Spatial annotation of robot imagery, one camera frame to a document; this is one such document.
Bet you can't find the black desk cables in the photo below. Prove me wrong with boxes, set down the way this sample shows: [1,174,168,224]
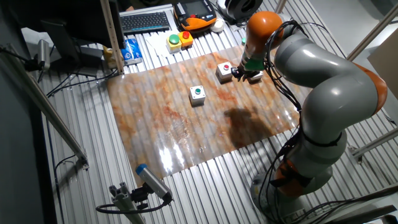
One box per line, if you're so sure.
[46,68,119,98]

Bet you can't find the silver camera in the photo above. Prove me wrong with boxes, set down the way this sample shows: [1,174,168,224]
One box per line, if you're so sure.
[36,39,52,72]

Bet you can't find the black keyboard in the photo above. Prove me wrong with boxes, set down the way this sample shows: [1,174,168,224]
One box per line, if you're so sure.
[119,11,172,35]

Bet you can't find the grey box green flat button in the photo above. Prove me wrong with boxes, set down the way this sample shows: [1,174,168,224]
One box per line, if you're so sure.
[188,85,207,107]

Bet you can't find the brown cardboard panel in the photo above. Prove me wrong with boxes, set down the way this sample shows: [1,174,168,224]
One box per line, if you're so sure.
[366,36,398,100]

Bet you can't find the grey camera with blue cap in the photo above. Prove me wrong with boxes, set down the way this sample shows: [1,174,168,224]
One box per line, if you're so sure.
[135,163,174,203]

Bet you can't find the orange black teach pendant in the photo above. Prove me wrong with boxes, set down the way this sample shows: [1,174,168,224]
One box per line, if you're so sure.
[173,0,218,32]

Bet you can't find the black computer monitor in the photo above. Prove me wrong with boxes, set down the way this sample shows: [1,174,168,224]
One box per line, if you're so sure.
[6,0,126,78]

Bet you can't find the long slanted aluminium bar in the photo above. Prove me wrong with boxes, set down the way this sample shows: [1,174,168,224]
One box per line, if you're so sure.
[0,43,90,170]

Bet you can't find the white paper sheets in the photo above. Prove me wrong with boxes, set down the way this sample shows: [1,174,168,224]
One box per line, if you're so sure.
[145,30,175,58]

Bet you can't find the aluminium frame post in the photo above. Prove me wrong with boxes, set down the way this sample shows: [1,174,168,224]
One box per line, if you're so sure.
[275,0,287,15]
[346,2,398,62]

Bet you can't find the thin black cable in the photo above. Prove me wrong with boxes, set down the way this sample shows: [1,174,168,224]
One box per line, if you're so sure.
[53,154,77,224]

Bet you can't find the black floor cable bundle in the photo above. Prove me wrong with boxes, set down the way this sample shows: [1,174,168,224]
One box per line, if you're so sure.
[292,183,398,224]

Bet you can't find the yellow plastic bag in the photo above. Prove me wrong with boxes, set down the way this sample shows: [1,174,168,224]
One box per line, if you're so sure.
[102,45,125,70]

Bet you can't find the upright post with ruler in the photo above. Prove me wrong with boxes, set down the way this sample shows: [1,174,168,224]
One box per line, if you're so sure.
[99,0,125,75]

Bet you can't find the marble pattern orange mat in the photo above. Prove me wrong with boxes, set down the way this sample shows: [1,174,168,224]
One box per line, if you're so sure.
[106,45,312,187]

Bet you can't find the short aluminium profile stub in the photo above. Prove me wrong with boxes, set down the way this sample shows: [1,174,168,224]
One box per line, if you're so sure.
[108,182,147,224]

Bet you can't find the aluminium frame bar with bracket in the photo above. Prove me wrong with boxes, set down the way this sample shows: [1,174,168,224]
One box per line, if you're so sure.
[348,127,398,164]

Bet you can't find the green gripper mounting adapter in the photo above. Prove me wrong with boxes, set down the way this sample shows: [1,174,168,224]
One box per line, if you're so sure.
[241,57,266,72]

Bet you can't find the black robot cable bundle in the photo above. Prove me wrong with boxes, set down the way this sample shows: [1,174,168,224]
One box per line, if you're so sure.
[254,19,315,224]

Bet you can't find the blue white tissue pack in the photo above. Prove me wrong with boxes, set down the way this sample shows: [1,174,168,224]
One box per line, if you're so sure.
[120,37,144,65]

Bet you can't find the black camera cable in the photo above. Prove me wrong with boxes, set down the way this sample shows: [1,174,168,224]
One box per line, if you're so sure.
[95,198,172,215]

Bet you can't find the black round spool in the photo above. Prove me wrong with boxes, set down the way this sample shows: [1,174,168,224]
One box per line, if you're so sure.
[224,0,264,21]

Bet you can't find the white computer mouse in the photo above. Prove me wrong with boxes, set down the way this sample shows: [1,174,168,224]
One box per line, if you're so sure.
[210,18,225,34]

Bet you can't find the orange box red mushroom button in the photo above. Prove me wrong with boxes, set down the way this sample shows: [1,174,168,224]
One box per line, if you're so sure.
[177,30,194,48]

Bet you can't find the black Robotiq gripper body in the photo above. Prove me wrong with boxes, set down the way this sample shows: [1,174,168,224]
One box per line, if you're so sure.
[231,66,259,79]

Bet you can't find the yellow box green mushroom button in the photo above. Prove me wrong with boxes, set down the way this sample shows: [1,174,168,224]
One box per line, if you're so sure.
[165,33,183,54]

